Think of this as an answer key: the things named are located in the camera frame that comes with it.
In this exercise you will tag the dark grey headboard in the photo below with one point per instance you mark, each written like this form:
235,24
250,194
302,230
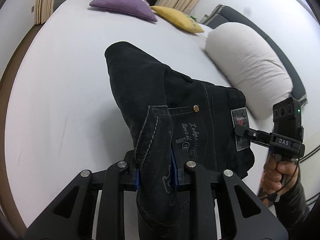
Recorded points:
223,14

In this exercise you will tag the left beige curtain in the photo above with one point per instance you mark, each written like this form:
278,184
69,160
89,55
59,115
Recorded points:
43,10

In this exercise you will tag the purple cushion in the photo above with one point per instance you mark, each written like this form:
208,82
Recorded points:
138,8

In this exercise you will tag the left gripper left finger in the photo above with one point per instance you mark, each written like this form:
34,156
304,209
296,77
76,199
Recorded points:
92,200

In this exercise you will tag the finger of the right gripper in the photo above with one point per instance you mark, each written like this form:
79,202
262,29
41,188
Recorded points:
255,136

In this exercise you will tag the white bed mattress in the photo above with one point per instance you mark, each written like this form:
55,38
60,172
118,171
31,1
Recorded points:
62,116

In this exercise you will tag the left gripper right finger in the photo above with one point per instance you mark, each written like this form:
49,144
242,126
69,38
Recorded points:
221,205

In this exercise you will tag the black denim pants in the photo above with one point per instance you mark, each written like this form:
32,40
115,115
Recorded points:
167,112

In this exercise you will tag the right hand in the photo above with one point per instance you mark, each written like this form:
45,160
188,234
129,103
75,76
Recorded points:
273,172

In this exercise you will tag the white rolled duvet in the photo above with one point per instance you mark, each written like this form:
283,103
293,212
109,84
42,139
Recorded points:
249,64

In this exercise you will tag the yellow cushion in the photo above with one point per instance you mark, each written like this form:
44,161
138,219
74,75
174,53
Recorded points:
178,19

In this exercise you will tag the right forearm dark sleeve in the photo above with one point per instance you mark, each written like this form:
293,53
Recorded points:
292,209

